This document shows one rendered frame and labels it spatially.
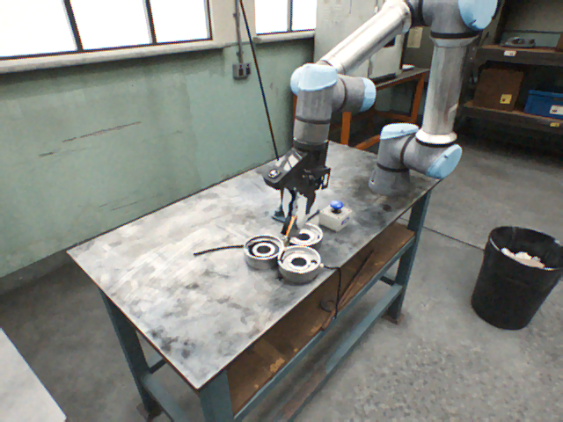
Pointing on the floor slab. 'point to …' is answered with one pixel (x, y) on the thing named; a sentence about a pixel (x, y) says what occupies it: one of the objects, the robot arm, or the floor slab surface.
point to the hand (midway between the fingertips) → (292, 221)
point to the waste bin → (515, 276)
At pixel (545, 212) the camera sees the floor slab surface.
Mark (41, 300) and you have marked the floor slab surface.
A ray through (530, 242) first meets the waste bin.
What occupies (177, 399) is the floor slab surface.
